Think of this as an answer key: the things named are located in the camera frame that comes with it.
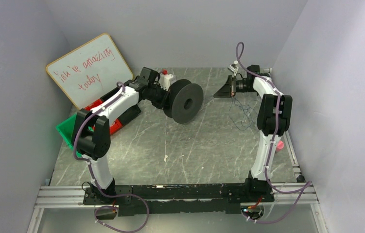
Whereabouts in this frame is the black spool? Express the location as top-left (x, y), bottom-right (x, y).
top-left (163, 79), bottom-right (204, 124)

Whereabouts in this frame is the blue cable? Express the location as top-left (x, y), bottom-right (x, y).
top-left (201, 93), bottom-right (262, 131)

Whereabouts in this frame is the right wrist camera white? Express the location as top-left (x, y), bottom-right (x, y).
top-left (227, 60), bottom-right (239, 77)

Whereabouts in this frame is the whiteboard with red writing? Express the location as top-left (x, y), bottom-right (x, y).
top-left (46, 33), bottom-right (134, 109)

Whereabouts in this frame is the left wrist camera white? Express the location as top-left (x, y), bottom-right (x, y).
top-left (158, 69), bottom-right (176, 91)

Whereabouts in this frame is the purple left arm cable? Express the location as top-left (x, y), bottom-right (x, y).
top-left (72, 81), bottom-right (151, 233)

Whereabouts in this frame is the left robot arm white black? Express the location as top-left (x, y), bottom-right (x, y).
top-left (72, 67), bottom-right (176, 197)

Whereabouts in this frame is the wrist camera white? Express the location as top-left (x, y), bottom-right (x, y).
top-left (158, 69), bottom-right (176, 91)
top-left (227, 60), bottom-right (239, 77)

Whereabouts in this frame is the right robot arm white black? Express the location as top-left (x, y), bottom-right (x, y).
top-left (213, 64), bottom-right (293, 193)

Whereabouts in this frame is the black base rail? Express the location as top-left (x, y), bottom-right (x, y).
top-left (83, 176), bottom-right (274, 216)

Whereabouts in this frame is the black bin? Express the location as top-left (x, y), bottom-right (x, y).
top-left (118, 104), bottom-right (141, 126)

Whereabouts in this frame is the red bin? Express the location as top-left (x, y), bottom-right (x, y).
top-left (84, 99), bottom-right (123, 136)

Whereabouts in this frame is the green bin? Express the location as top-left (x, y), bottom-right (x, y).
top-left (55, 114), bottom-right (76, 150)

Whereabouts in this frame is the pink marker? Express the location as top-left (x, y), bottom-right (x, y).
top-left (276, 140), bottom-right (285, 152)

